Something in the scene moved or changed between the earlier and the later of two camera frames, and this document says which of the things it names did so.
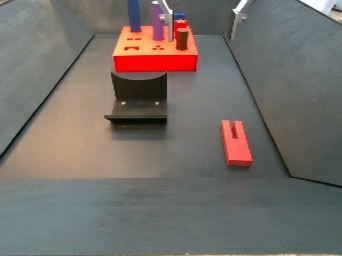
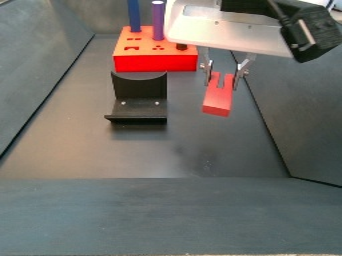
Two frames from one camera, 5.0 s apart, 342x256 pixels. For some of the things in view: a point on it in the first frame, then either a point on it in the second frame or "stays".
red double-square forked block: (238, 146) → (218, 97)
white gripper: (168, 17) → (198, 22)
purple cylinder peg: (158, 23) stays
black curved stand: (141, 101) stays
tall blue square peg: (134, 16) stays
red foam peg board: (139, 53) stays
